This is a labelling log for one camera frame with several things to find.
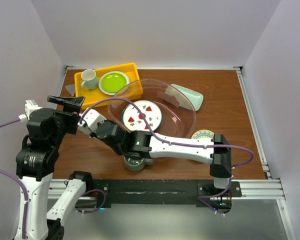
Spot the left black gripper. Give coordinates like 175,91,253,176
47,94,85,147

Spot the green rim lettered plate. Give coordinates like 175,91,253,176
120,105,131,131

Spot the watermelon pattern plate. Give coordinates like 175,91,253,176
127,100,163,131

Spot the light blue rectangular dish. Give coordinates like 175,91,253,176
165,84,204,111

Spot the yellow blue patterned bowl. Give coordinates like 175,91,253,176
191,129,215,140

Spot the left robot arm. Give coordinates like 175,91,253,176
15,96,94,240

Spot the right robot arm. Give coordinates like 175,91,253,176
89,120,232,197

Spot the clear plastic bin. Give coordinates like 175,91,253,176
107,78,196,138

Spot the yellow plastic tray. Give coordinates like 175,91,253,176
74,62,143,110

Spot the light blue white mug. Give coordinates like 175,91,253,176
81,69,99,90

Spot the teal ceramic mug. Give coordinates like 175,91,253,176
123,156,154,172

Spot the lime green plate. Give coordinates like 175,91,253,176
100,72,129,93

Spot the grey rimmed plate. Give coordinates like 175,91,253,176
98,71,131,97

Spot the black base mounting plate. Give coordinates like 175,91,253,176
93,179,242,211

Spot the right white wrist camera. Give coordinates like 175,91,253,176
77,109,107,136

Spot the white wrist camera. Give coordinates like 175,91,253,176
77,109,107,136
18,99,42,123

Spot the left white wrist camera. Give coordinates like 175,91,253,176
18,99,42,123

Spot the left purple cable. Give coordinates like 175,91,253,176
0,118,31,238

